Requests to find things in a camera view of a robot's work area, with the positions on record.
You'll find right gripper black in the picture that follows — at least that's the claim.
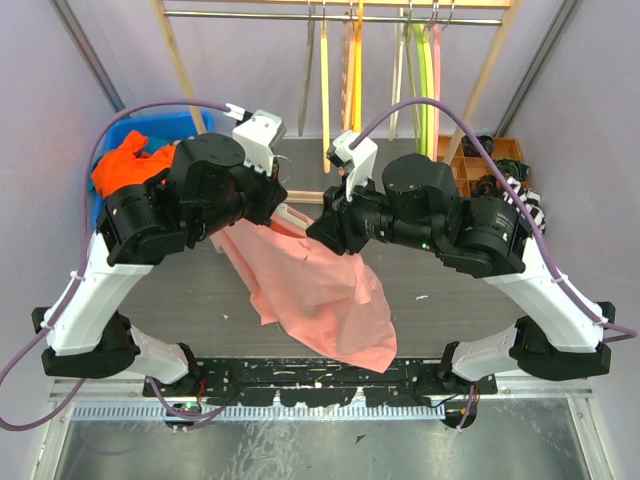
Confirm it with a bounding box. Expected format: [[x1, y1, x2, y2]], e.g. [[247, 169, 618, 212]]
[[304, 168, 441, 256]]

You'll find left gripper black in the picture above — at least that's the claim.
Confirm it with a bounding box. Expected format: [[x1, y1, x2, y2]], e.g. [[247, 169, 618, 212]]
[[190, 147, 288, 243]]

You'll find pink t shirt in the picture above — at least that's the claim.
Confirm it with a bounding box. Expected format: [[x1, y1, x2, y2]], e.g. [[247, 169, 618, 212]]
[[211, 204, 397, 373]]

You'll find cream hanger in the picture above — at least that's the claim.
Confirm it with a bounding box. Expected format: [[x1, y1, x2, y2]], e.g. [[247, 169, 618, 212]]
[[268, 154, 309, 239]]

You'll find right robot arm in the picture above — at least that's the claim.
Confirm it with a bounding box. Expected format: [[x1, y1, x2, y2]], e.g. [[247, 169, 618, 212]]
[[306, 154, 615, 394]]

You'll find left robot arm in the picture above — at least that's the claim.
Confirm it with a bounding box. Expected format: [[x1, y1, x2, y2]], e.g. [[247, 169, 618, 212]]
[[32, 129, 287, 396]]

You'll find light orange hanger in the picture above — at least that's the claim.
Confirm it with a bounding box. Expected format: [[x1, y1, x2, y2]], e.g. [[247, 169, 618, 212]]
[[341, 22, 354, 132]]

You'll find pale yellow hanger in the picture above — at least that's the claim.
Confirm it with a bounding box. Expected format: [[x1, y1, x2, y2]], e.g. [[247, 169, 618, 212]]
[[320, 19, 331, 174]]

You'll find yellow green hanger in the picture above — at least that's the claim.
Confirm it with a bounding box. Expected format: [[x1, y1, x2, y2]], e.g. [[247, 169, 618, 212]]
[[423, 28, 436, 160]]

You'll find grey hanger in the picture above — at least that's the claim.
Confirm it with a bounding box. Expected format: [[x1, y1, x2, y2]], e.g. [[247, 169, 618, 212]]
[[297, 1, 315, 137]]

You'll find white hanger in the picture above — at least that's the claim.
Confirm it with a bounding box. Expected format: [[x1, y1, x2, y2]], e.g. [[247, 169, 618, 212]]
[[389, 22, 404, 141]]

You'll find blue plastic bin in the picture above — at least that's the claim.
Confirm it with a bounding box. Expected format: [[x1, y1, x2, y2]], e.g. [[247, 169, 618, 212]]
[[90, 111, 217, 226]]

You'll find orange garment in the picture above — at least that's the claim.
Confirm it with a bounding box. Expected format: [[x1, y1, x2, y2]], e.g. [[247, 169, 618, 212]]
[[91, 130, 178, 199]]

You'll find wooden compartment tray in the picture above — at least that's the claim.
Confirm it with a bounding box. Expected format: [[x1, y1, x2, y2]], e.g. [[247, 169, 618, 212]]
[[451, 135, 531, 197]]

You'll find rolled dark sock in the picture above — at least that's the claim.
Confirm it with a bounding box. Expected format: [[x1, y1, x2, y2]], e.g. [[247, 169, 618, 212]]
[[461, 134, 496, 158], [471, 175, 501, 198], [494, 158, 530, 182]]

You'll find black white striped cloth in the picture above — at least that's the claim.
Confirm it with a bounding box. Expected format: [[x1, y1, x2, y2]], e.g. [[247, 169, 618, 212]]
[[507, 177, 546, 234]]

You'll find wooden clothes rack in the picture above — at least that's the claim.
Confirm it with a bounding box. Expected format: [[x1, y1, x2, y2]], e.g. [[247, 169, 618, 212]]
[[151, 0, 524, 205]]

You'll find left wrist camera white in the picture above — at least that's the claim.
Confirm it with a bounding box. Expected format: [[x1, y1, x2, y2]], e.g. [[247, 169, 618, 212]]
[[225, 103, 286, 177]]

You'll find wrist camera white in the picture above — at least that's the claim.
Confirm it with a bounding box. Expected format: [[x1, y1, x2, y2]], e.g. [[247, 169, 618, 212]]
[[225, 103, 286, 177], [326, 130, 378, 202]]

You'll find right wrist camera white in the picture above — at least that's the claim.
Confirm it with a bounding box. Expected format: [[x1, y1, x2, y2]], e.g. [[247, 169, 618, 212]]
[[326, 130, 378, 202]]

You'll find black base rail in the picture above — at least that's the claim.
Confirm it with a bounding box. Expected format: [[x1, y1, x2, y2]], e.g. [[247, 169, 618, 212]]
[[159, 357, 469, 408]]

